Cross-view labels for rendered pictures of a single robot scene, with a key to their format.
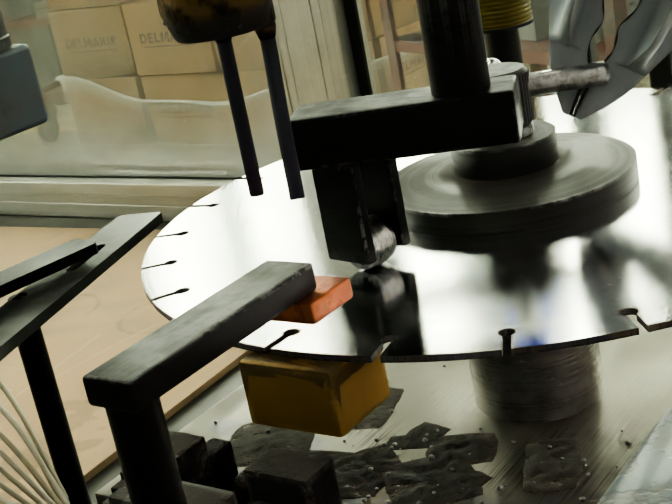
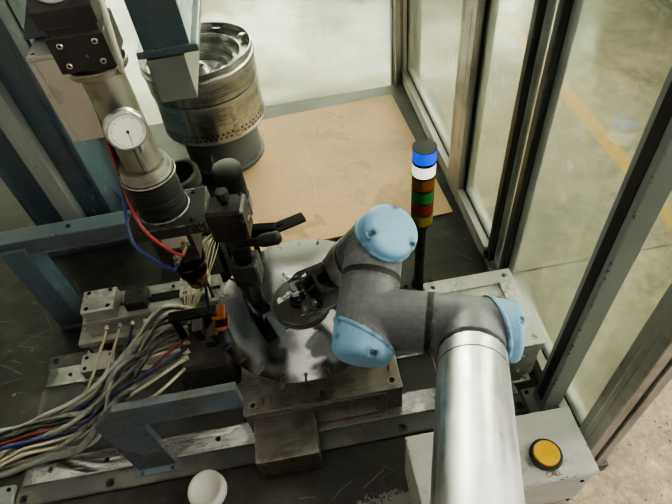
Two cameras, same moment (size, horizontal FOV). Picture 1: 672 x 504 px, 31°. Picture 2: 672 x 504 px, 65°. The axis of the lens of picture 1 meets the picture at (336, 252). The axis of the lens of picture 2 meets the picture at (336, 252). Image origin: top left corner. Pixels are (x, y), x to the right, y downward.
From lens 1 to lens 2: 0.88 m
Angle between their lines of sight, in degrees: 49
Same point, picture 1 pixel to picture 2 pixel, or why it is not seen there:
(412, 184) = (286, 287)
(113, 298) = (371, 176)
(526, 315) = (238, 344)
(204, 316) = (191, 312)
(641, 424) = not seen: hidden behind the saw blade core
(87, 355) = (340, 198)
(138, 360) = (174, 316)
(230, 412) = not seen: hidden behind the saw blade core
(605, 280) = (256, 348)
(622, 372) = not seen: hidden behind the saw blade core
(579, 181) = (294, 319)
